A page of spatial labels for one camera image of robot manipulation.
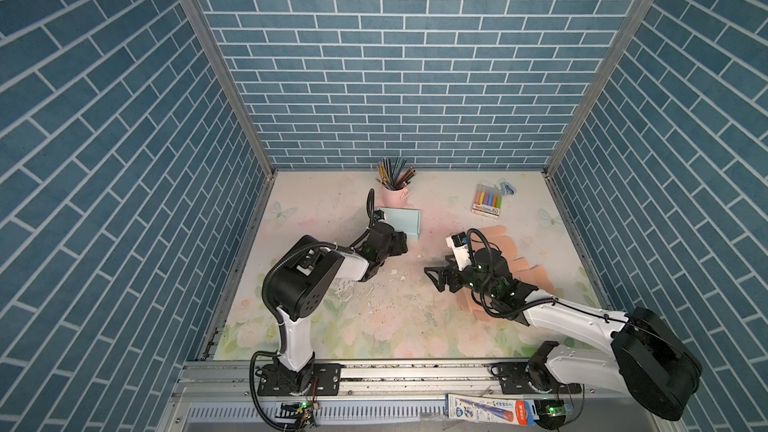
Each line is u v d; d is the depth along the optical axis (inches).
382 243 30.4
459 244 28.8
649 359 16.5
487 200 43.7
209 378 29.8
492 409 27.3
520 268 37.3
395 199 40.9
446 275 29.0
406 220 40.1
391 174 41.3
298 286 19.5
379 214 35.0
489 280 25.4
